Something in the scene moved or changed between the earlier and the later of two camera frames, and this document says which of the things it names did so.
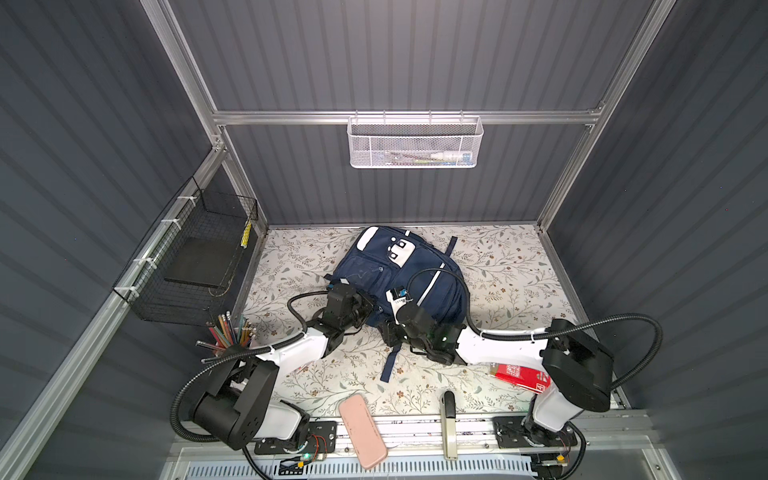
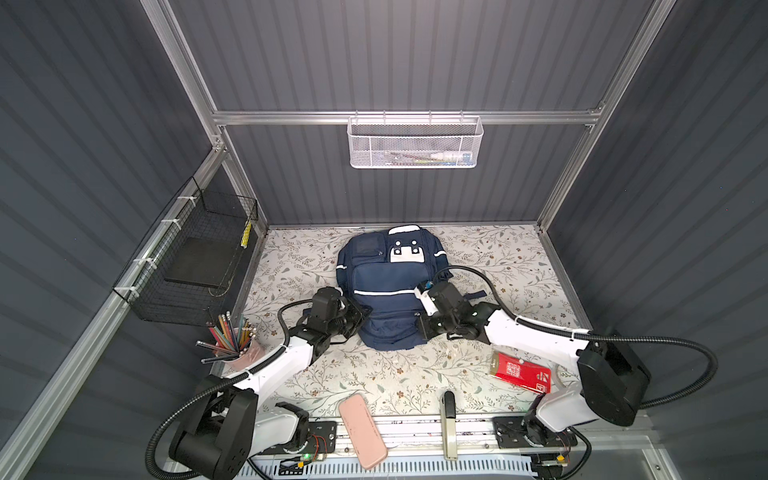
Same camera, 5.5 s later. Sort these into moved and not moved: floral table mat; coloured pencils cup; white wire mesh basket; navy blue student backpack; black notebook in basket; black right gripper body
Moved: navy blue student backpack; black right gripper body
Not moved: floral table mat; black notebook in basket; white wire mesh basket; coloured pencils cup
